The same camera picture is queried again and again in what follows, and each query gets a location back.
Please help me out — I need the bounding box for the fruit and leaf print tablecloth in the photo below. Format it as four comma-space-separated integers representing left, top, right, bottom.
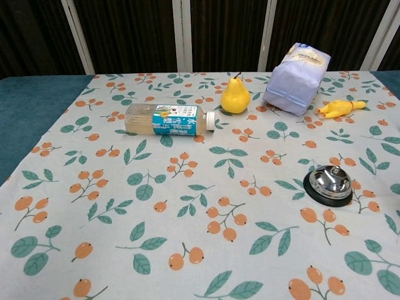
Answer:
0, 71, 400, 300

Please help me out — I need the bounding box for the yellow rubber chicken toy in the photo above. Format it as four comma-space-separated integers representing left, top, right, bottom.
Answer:
315, 99, 366, 120

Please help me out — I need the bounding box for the lavender paper package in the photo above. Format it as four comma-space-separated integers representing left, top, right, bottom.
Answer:
262, 42, 332, 117

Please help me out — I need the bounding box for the silver desk bell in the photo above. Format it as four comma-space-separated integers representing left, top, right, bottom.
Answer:
302, 165, 353, 207

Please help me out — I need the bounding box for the teal velvet table cover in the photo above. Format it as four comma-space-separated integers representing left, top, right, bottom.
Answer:
0, 74, 95, 186

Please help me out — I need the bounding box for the clear plastic drink bottle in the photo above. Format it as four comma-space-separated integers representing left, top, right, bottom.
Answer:
124, 104, 217, 136

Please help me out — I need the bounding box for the yellow pear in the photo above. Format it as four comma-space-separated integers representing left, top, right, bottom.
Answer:
221, 72, 251, 114

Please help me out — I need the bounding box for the white partition frame post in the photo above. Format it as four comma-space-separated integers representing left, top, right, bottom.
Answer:
257, 0, 280, 73
60, 0, 96, 76
362, 0, 400, 71
172, 0, 194, 73

